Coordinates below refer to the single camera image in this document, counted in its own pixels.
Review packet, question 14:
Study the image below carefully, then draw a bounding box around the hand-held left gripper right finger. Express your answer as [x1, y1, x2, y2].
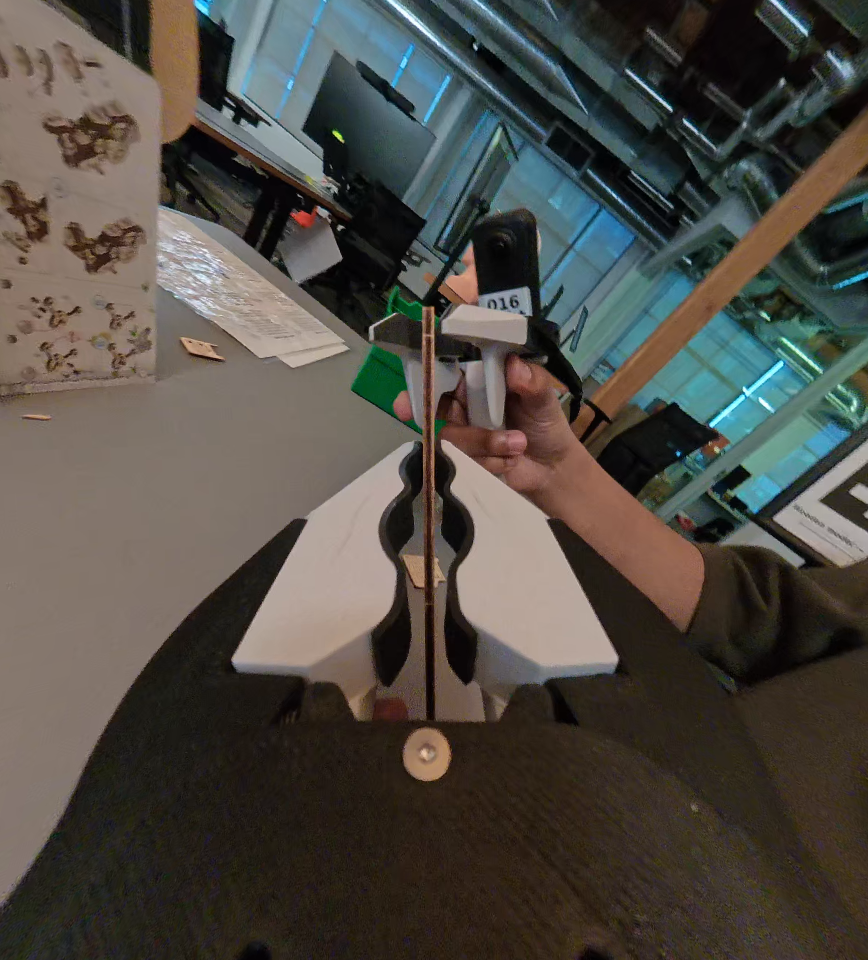
[435, 441, 620, 723]

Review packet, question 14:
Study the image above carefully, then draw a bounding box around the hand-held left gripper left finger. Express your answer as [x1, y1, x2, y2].
[231, 441, 427, 723]

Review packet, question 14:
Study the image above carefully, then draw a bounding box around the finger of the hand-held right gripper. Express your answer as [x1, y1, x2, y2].
[441, 303, 531, 430]
[368, 313, 461, 435]

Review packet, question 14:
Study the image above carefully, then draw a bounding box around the wooden sheet with round holes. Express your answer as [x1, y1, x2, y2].
[420, 306, 437, 723]

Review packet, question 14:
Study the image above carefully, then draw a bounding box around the person's right forearm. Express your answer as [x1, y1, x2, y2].
[542, 453, 705, 631]

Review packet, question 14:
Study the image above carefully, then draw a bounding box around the grey desk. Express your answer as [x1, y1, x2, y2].
[0, 210, 423, 960]

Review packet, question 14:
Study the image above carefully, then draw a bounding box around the person's right hand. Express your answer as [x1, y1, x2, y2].
[392, 352, 594, 501]

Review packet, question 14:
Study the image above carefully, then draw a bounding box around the green plastic bin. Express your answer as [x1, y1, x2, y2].
[351, 287, 446, 435]

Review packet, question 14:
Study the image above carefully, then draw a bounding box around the white paper sheet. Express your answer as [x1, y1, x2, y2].
[280, 221, 343, 285]

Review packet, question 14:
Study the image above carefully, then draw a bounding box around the clear plastic wrapper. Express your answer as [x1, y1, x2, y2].
[158, 210, 351, 369]

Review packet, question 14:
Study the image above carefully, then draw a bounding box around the large black display screen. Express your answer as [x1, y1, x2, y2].
[302, 51, 438, 198]

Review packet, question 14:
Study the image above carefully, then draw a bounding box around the wooden ceiling beam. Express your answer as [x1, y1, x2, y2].
[591, 67, 868, 414]

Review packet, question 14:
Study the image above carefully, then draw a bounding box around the cluster of metal ceiling pipes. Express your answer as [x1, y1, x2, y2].
[374, 0, 868, 331]

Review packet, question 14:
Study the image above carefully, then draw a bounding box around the person's brown shirt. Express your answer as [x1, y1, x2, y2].
[685, 543, 868, 960]

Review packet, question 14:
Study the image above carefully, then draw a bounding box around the assembly instruction sheet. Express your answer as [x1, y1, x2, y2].
[0, 0, 162, 400]

